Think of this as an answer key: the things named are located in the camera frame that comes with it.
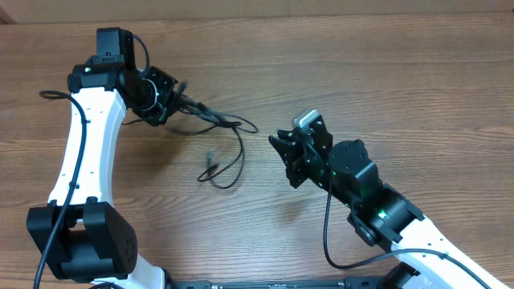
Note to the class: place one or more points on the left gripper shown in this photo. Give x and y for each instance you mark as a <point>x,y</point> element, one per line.
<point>160,116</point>

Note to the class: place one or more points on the cardboard wall panel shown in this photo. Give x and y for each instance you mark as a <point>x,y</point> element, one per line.
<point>54,11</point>

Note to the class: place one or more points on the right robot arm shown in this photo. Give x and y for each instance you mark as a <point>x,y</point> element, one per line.
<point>379,214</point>

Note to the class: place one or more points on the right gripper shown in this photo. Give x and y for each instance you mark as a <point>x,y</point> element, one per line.
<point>297,168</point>

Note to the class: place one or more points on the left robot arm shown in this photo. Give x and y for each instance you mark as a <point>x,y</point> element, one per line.
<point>80,234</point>

